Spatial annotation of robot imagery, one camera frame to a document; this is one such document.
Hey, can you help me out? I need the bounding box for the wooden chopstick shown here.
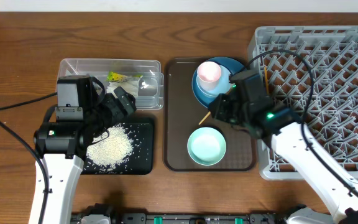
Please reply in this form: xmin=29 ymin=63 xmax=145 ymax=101
xmin=264 ymin=67 xmax=270 ymax=95

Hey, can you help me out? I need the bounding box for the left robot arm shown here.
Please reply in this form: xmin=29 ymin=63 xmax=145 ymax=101
xmin=29 ymin=75 xmax=136 ymax=223

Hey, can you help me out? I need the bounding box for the pink cup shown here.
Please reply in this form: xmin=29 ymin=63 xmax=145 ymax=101
xmin=197 ymin=61 xmax=222 ymax=91

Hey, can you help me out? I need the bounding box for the clear plastic waste bin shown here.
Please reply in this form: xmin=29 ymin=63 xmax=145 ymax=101
xmin=58 ymin=58 xmax=163 ymax=110

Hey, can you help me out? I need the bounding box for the grey dishwasher rack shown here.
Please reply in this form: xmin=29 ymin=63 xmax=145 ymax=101
xmin=247 ymin=26 xmax=358 ymax=179

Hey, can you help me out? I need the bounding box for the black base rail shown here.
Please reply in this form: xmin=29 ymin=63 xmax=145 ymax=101
xmin=70 ymin=203 xmax=332 ymax=224

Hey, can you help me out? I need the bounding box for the yellow green snack wrapper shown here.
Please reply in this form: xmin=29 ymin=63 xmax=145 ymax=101
xmin=106 ymin=72 xmax=142 ymax=83

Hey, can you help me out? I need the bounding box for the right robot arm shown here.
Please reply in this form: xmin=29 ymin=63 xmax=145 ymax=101
xmin=229 ymin=70 xmax=358 ymax=223

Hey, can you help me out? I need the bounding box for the wooden chopstick diagonal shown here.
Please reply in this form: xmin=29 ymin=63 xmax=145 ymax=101
xmin=198 ymin=111 xmax=211 ymax=125

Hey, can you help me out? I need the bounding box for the mint green bowl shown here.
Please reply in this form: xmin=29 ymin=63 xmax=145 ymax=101
xmin=187 ymin=127 xmax=227 ymax=166

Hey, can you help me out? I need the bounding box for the dark blue plate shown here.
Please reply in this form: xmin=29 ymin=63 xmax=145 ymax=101
xmin=191 ymin=57 xmax=245 ymax=108

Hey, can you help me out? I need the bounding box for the white tissue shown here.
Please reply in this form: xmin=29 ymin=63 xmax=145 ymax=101
xmin=106 ymin=77 xmax=140 ymax=97

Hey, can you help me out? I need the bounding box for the light blue bowl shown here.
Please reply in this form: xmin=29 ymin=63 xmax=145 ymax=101
xmin=196 ymin=65 xmax=232 ymax=98

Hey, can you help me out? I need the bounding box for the pile of white rice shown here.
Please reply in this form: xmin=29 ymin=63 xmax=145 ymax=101
xmin=84 ymin=123 xmax=147 ymax=174

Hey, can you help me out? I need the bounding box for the black plastic tray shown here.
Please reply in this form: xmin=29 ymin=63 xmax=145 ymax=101
xmin=81 ymin=116 xmax=155 ymax=175

